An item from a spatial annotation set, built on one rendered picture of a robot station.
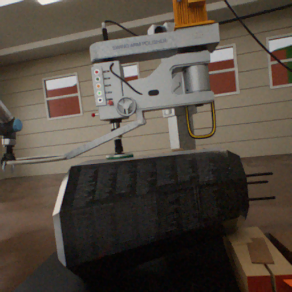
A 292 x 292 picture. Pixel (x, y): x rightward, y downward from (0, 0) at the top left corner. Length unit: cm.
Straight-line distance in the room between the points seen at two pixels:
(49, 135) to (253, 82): 680
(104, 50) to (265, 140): 658
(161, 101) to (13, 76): 871
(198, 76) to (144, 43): 46
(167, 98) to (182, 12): 61
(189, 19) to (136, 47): 43
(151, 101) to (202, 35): 58
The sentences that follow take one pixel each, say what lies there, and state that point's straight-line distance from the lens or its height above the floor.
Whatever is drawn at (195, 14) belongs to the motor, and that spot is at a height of 180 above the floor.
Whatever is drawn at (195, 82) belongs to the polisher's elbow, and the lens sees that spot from 190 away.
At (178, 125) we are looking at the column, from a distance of 247.
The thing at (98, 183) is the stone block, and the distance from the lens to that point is 162.
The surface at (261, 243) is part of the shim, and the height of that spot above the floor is 26.
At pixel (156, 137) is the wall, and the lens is 788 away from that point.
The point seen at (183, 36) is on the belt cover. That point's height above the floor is 166.
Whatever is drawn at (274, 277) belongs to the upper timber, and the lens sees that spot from 151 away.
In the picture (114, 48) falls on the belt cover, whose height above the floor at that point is 165.
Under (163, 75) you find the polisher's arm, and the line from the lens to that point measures 189.
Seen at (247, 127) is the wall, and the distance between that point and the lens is 787.
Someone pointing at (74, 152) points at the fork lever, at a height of 92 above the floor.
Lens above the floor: 100
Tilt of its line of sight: 3 degrees down
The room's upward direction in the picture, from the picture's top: 7 degrees counter-clockwise
